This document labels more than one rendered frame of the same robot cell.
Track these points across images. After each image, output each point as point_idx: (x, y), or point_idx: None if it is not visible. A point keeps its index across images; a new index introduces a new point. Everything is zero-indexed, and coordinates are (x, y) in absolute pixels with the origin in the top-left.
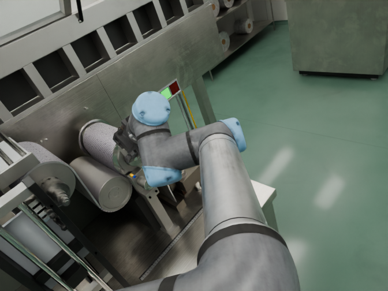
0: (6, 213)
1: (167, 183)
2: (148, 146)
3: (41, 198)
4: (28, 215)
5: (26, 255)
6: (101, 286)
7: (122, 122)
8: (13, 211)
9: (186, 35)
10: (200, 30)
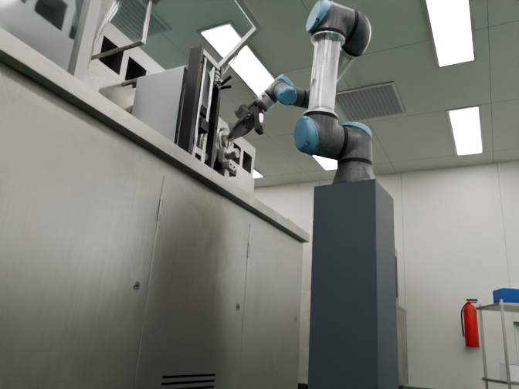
0: (212, 62)
1: (288, 98)
2: (284, 83)
3: (221, 75)
4: (212, 74)
5: (202, 83)
6: (203, 153)
7: (254, 96)
8: (172, 90)
9: (236, 177)
10: (244, 185)
